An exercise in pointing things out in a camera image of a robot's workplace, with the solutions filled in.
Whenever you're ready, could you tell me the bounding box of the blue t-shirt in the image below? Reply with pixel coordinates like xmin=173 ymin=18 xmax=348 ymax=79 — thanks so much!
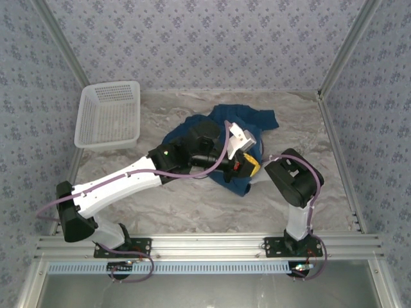
xmin=160 ymin=103 xmax=279 ymax=197

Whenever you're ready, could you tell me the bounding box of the aluminium frame post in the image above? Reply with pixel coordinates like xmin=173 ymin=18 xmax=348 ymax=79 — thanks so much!
xmin=31 ymin=0 xmax=90 ymax=87
xmin=317 ymin=0 xmax=383 ymax=97

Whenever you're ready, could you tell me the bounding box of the small black controller board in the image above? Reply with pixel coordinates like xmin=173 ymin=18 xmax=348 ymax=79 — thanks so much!
xmin=107 ymin=261 xmax=134 ymax=279
xmin=290 ymin=261 xmax=315 ymax=278

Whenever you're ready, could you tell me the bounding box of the aluminium frame leg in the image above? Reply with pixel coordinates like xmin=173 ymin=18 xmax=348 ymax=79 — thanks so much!
xmin=17 ymin=259 xmax=49 ymax=308
xmin=367 ymin=259 xmax=404 ymax=308

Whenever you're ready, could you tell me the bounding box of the white slotted cable duct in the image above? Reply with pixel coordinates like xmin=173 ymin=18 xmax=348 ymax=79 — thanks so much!
xmin=48 ymin=262 xmax=295 ymax=275

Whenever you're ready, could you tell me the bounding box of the grey metal panel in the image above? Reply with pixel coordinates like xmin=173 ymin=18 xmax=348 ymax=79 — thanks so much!
xmin=41 ymin=260 xmax=383 ymax=308

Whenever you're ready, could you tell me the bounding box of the white perforated plastic basket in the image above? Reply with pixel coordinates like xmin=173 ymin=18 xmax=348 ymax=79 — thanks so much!
xmin=73 ymin=80 xmax=141 ymax=150

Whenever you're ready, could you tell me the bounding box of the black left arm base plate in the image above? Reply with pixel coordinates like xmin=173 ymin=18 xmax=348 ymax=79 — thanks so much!
xmin=93 ymin=237 xmax=152 ymax=259

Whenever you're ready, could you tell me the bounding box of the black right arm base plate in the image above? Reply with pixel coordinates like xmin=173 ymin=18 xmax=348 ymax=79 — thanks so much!
xmin=263 ymin=237 xmax=324 ymax=259

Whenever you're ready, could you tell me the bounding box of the aluminium mounting rail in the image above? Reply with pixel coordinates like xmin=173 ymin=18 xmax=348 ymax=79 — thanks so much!
xmin=33 ymin=234 xmax=385 ymax=261

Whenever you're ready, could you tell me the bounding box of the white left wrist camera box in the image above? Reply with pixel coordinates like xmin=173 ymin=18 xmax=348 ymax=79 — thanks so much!
xmin=224 ymin=121 xmax=259 ymax=161

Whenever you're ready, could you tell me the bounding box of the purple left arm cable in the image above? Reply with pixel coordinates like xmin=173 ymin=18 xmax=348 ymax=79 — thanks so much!
xmin=35 ymin=121 xmax=231 ymax=284

